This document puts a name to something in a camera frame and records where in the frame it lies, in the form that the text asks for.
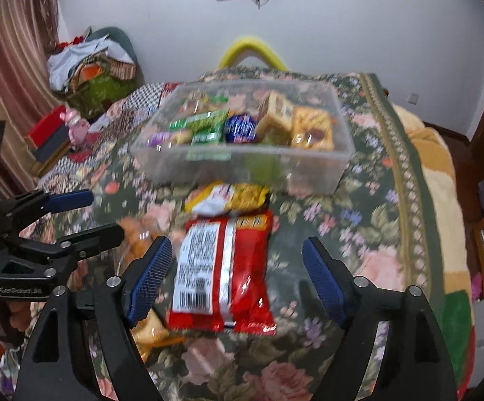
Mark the yellow cake packet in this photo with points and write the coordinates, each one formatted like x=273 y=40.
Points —
x=313 y=129

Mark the grey chair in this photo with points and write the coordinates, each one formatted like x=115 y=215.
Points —
x=121 y=39

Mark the yellow foam tube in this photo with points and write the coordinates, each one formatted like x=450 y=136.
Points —
x=250 y=46

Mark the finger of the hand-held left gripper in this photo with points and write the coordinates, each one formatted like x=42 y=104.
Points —
x=68 y=200
x=95 y=238

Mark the red box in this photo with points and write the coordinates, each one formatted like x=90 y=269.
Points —
x=43 y=127

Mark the purple biscuit packet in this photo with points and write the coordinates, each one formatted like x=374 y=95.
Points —
x=160 y=138

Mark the beige biscuit packet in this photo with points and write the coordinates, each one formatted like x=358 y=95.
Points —
x=273 y=112

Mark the red snack packet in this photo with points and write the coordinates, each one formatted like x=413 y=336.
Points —
x=242 y=284

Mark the green patterned cloth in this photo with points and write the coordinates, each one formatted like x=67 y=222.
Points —
x=100 y=96

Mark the yellow snack packet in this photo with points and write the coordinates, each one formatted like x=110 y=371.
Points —
x=246 y=196

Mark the striped brown curtain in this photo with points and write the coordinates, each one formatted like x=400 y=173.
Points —
x=12 y=92

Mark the orange bread packet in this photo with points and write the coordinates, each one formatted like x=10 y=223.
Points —
x=141 y=236

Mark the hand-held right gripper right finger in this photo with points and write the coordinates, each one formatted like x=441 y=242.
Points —
x=323 y=288

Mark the blue chip bag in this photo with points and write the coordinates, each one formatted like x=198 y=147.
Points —
x=240 y=127

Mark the white wall socket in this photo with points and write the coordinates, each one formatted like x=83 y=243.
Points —
x=413 y=98

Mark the clear plastic storage box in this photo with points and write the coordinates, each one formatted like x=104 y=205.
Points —
x=242 y=171

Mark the patchwork quilt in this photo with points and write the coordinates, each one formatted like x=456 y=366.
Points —
x=116 y=121

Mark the dark flat box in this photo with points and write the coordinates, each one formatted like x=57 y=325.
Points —
x=54 y=148

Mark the pile of clothes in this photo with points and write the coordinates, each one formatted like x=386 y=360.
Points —
x=83 y=62

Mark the yellow blanket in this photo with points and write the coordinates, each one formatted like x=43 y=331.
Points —
x=434 y=175

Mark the green jelly cup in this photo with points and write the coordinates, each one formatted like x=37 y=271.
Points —
x=267 y=171

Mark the clear cracker packet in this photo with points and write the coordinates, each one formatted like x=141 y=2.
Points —
x=154 y=334

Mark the dark floral blanket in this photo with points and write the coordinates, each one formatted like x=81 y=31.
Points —
x=329 y=225

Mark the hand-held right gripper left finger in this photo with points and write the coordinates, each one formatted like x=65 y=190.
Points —
x=150 y=280

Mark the green snack packet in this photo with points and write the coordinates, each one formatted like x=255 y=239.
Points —
x=200 y=121
x=206 y=138

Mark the pink toy figure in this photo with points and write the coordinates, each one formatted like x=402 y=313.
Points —
x=77 y=127

